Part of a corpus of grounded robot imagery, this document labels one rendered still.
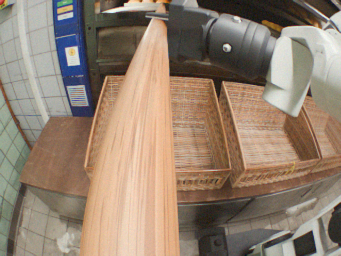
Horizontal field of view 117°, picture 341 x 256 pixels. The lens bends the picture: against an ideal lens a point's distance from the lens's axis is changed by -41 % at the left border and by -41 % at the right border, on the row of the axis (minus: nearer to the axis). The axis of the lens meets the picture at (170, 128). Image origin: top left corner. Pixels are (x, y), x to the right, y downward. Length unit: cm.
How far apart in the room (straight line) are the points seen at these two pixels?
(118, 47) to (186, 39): 63
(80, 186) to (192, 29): 73
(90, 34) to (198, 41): 71
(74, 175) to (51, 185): 14
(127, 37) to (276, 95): 75
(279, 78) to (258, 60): 4
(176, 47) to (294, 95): 19
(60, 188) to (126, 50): 71
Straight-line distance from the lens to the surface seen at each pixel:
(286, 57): 24
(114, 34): 89
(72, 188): 82
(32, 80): 120
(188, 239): 128
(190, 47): 27
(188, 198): 74
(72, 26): 91
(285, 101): 24
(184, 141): 90
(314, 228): 57
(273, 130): 124
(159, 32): 20
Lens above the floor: 125
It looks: 43 degrees down
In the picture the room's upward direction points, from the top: 6 degrees clockwise
